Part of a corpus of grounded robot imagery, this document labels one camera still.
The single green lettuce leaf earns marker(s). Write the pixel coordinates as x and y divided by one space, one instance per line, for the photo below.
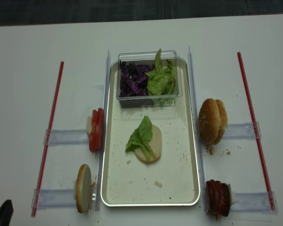
141 137

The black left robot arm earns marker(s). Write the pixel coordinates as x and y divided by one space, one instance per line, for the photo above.
6 212

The green lettuce pile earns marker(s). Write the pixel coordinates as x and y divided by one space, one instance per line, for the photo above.
161 81

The red tomato slices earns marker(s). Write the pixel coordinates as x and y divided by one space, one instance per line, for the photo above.
96 130

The white plastic tomato pusher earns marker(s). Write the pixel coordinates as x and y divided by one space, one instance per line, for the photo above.
89 125

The brown meat patty slices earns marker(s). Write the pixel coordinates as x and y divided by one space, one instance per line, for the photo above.
219 198

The purple cabbage leaves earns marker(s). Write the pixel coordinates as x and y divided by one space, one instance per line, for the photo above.
134 79

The bottom bun slice on tray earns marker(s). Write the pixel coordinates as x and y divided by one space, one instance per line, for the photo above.
155 145

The clear plastic salad container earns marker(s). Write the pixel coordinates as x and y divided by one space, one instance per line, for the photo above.
148 58

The sesame bun front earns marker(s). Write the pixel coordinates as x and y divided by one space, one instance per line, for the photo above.
209 121

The sesame bun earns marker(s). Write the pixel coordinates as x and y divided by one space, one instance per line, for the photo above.
209 121
223 119

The white metal serving tray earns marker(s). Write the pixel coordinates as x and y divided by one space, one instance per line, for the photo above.
173 180

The sesame bun rear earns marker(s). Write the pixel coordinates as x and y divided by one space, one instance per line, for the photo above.
223 119

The upright bun half left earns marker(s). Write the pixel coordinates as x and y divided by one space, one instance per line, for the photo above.
83 189

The right red strip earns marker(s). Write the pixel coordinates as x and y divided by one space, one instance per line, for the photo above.
270 193

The red strip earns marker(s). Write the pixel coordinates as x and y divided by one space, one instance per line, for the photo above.
45 148
270 193

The white plastic patty pusher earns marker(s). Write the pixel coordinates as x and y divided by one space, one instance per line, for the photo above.
232 195

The left red strip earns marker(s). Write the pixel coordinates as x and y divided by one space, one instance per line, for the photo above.
45 148

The left long clear rail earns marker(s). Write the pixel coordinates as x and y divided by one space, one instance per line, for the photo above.
102 150

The upper left clear cross rail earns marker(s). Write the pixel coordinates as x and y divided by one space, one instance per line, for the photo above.
65 137

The clear cross rail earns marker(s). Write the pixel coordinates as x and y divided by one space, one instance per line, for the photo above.
53 198
249 130
252 202
65 137

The upper right clear cross rail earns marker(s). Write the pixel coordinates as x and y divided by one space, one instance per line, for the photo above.
249 130

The lower left clear cross rail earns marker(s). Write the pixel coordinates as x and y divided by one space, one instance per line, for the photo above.
53 198

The lower right clear cross rail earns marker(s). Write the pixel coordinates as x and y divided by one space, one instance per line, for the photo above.
252 202

